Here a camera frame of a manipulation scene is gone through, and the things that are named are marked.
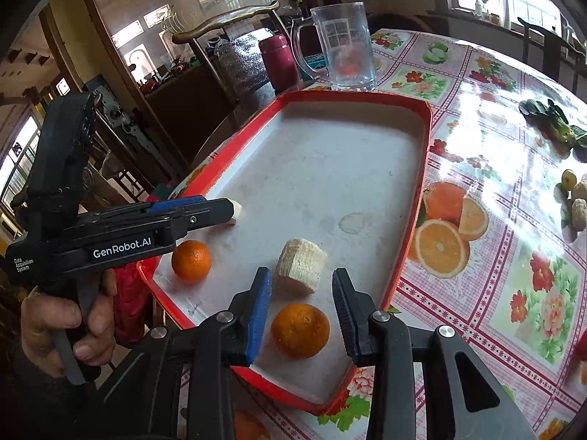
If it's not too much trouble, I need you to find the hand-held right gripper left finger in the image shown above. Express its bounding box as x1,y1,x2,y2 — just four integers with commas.
98,266,276,440

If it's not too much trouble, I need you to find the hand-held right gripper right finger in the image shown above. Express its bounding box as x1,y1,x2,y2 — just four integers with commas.
331,267,538,440

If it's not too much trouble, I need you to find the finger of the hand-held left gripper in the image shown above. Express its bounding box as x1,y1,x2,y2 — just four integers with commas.
171,198,236,240
147,195,208,215

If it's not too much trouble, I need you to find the small orange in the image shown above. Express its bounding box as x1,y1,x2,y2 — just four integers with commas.
171,239,212,283
270,303,331,360

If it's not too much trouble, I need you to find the large peeled banana piece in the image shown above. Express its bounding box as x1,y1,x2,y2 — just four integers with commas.
275,237,329,295

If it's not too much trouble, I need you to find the red tray with white inside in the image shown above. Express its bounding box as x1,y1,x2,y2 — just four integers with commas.
138,89,433,415

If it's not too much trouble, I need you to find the person's left forearm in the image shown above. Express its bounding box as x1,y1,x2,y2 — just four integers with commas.
0,353,134,440

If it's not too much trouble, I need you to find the person's left hand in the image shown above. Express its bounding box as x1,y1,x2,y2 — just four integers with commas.
21,268,119,379

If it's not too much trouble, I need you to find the dark wooden cabinet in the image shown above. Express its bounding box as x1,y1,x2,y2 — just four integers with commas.
144,57,241,163

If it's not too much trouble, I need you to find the red plastic bag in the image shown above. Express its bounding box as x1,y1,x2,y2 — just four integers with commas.
112,257,161,347

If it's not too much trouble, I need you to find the magenta thermos bottle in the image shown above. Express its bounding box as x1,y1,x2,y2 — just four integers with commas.
258,32,301,92

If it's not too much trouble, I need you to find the blue packet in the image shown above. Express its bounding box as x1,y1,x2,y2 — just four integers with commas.
300,52,328,81

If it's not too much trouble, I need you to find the clear glass mug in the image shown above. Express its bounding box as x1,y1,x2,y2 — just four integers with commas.
291,2,378,92

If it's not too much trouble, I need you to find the fruit and flower print tablecloth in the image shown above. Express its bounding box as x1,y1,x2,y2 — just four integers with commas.
151,27,587,440

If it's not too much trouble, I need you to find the dark round-backed chair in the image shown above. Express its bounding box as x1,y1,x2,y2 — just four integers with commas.
367,13,448,35

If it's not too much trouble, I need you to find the leafy green vegetable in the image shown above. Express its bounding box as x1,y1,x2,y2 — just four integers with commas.
519,98,587,150

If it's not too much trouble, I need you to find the dark straight-backed chair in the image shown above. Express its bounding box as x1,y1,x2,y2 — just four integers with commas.
517,16,587,74

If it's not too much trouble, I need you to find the wooden chair with curved rail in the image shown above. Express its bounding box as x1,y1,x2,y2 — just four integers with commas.
171,1,294,138

